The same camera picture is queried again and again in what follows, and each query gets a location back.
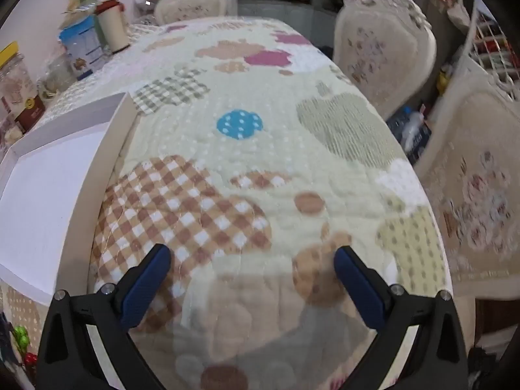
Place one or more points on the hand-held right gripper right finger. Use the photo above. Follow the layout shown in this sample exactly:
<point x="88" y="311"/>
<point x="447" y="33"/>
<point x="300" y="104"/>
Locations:
<point x="361" y="288"/>

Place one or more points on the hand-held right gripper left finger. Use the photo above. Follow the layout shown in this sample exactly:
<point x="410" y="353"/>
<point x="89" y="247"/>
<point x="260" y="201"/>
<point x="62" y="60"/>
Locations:
<point x="142" y="288"/>

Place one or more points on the white cardboard tray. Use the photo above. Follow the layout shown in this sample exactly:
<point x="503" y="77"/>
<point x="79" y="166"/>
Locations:
<point x="44" y="195"/>

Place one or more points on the cream floral carved chair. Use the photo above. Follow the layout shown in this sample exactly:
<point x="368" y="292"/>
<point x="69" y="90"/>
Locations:
<point x="378" y="53"/>
<point x="191" y="6"/>
<point x="467" y="195"/>

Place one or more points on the patchwork quilted tablecloth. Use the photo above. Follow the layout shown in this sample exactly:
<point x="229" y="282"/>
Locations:
<point x="243" y="170"/>

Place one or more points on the dark blue bag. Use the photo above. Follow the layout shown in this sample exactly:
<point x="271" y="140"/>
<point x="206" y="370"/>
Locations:
<point x="408" y="134"/>

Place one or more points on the green print table cloth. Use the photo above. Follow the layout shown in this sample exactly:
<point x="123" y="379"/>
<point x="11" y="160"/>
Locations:
<point x="109" y="65"/>

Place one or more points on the small yellow toy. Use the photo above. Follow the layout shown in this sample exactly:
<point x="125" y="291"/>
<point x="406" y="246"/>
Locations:
<point x="443" y="78"/>

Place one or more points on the yellow lid plastic jar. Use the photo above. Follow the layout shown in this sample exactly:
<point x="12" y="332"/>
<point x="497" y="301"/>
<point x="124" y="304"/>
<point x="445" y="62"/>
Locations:
<point x="20" y="89"/>

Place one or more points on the blue milk powder tin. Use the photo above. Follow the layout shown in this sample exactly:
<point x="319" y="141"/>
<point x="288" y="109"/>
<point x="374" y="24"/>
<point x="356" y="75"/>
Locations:
<point x="83" y="48"/>

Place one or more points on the beige thermos red lid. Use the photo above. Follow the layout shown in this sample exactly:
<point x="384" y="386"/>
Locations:
<point x="113" y="28"/>

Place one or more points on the crumpled white plastic bag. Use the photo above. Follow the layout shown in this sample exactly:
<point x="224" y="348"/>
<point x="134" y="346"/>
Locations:
<point x="73" y="4"/>

